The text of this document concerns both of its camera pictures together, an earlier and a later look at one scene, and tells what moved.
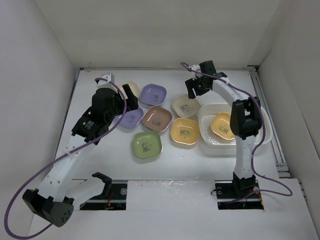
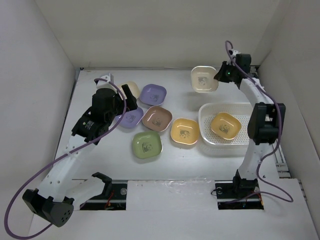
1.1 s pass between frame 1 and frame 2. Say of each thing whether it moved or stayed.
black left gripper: stayed
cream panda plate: stayed
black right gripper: moved
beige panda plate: moved
